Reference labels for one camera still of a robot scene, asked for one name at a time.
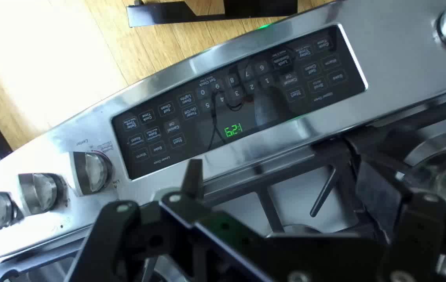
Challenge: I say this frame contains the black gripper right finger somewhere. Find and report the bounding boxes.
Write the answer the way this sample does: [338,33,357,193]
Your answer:
[357,160,446,282]

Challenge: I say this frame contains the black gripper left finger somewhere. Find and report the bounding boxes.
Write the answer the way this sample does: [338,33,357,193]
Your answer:
[68,159,267,282]

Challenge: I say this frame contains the black cast iron stove grates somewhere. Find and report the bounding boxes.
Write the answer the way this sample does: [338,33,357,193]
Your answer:
[202,93,446,282]

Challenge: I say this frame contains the stainless steel gas range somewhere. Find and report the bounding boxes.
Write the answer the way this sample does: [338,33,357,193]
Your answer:
[0,0,446,282]

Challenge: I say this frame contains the black oven control panel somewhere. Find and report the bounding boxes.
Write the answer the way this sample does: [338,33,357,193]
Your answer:
[110,22,370,182]

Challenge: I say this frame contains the black metal stand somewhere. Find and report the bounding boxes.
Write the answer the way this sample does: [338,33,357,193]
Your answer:
[126,0,330,29]

